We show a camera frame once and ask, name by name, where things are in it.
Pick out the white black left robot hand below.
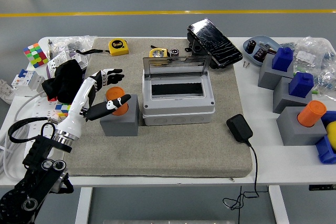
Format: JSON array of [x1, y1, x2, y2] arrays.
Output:
[[56, 68, 132, 140]]

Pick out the orange cylinder battery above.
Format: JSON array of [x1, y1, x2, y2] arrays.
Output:
[[106, 87, 129, 116], [297, 100, 327, 127]]

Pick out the grey electrical junction box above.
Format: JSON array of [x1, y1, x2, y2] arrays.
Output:
[[141, 73, 216, 126]]

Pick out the blue block battery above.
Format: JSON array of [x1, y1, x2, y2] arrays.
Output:
[[271, 47, 294, 72], [288, 71, 314, 98]]

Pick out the small colourful puzzle cube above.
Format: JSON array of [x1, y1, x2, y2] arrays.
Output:
[[54, 102, 72, 120]]

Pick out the black cloth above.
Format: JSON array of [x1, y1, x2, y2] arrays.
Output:
[[41, 59, 86, 104]]

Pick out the white power strip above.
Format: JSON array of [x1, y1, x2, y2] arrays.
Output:
[[25, 95, 71, 156]]

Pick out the grey block with round hole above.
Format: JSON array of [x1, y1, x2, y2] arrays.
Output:
[[99, 94, 139, 137]]

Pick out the white circuit breaker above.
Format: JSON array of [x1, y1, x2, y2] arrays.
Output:
[[10, 68, 46, 98]]

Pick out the clear plastic bag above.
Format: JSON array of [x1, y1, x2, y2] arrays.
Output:
[[51, 35, 98, 59]]

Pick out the large colourful puzzle cube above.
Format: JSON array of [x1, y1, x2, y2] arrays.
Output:
[[22, 42, 49, 69]]

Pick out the square yellow tape measure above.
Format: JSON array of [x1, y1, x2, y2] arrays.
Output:
[[75, 38, 130, 57]]

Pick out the round yellow tape measure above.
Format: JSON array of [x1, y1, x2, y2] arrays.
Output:
[[149, 47, 169, 66]]

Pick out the white table leg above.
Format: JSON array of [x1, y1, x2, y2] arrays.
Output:
[[268, 186, 289, 224], [75, 187, 93, 224]]

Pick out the grey-brown mat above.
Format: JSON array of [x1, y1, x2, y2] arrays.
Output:
[[62, 37, 254, 178]]

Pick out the black glossy slanted device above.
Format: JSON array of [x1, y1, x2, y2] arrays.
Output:
[[186, 18, 244, 69]]

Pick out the black power adapter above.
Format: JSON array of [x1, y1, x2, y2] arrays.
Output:
[[226, 113, 254, 143]]

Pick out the grey block holder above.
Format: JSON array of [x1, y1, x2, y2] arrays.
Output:
[[276, 106, 328, 146], [272, 76, 313, 114], [257, 54, 295, 90]]

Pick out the blue-grey tray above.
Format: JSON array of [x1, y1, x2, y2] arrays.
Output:
[[241, 35, 281, 67]]

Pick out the clear plastic bags with parts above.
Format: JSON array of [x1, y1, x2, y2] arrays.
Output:
[[279, 36, 336, 96]]

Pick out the blue plastic piece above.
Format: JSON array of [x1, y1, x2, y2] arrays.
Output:
[[320, 110, 336, 125]]

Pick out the yellow round object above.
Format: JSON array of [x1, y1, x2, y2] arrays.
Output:
[[325, 121, 336, 153]]

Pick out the black table control panel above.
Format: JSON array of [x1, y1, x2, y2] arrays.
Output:
[[308, 184, 336, 191]]

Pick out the white power cable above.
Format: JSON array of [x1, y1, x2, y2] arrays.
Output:
[[0, 90, 45, 180]]

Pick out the black adapter cord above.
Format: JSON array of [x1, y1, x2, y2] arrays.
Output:
[[222, 140, 260, 211]]

